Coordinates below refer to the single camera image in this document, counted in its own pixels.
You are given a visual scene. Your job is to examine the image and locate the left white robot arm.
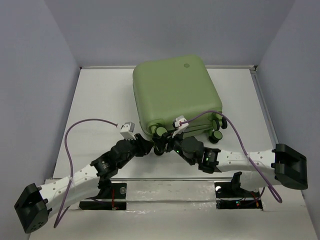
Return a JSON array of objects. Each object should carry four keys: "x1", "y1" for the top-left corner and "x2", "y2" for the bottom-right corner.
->
[{"x1": 14, "y1": 133, "x2": 154, "y2": 234}]

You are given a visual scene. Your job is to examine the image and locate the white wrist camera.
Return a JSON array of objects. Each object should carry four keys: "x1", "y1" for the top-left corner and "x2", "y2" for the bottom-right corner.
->
[
  {"x1": 172, "y1": 115, "x2": 189, "y2": 138},
  {"x1": 120, "y1": 122, "x2": 136, "y2": 141}
]

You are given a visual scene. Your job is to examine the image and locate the green hard-shell suitcase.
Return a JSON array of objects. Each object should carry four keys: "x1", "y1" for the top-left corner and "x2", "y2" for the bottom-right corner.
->
[{"x1": 132, "y1": 54, "x2": 228, "y2": 156}]

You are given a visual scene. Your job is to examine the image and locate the white front cover board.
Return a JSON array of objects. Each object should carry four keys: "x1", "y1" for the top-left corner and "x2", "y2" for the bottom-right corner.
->
[{"x1": 30, "y1": 181, "x2": 317, "y2": 240}]

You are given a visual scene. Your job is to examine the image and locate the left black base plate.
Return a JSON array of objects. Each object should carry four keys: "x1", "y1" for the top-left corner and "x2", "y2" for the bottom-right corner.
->
[{"x1": 79, "y1": 182, "x2": 127, "y2": 211}]

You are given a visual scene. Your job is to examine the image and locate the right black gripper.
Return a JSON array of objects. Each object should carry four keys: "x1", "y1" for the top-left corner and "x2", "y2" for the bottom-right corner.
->
[{"x1": 153, "y1": 127, "x2": 195, "y2": 165}]

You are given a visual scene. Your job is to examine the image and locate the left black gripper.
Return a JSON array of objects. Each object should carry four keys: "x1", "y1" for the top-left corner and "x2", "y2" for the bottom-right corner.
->
[{"x1": 116, "y1": 133, "x2": 154, "y2": 169}]

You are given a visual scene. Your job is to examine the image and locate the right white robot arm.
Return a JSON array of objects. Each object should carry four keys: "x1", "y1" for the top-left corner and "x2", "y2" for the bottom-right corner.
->
[{"x1": 152, "y1": 133, "x2": 308, "y2": 197}]

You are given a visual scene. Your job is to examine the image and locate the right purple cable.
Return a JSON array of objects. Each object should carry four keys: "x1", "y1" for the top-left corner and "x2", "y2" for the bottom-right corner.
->
[{"x1": 183, "y1": 110, "x2": 283, "y2": 208}]

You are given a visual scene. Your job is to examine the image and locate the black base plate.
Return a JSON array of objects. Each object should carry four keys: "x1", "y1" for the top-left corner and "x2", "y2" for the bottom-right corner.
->
[
  {"x1": 215, "y1": 182, "x2": 263, "y2": 210},
  {"x1": 79, "y1": 182, "x2": 127, "y2": 211}
]

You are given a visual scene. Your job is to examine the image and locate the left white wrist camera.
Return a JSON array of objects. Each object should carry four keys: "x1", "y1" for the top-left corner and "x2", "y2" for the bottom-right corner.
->
[{"x1": 120, "y1": 122, "x2": 136, "y2": 141}]

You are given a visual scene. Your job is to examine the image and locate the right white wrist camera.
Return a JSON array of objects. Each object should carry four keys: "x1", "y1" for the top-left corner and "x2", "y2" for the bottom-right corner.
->
[{"x1": 172, "y1": 115, "x2": 189, "y2": 138}]

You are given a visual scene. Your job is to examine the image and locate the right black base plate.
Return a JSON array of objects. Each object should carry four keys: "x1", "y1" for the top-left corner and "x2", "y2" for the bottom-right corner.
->
[{"x1": 215, "y1": 182, "x2": 263, "y2": 210}]

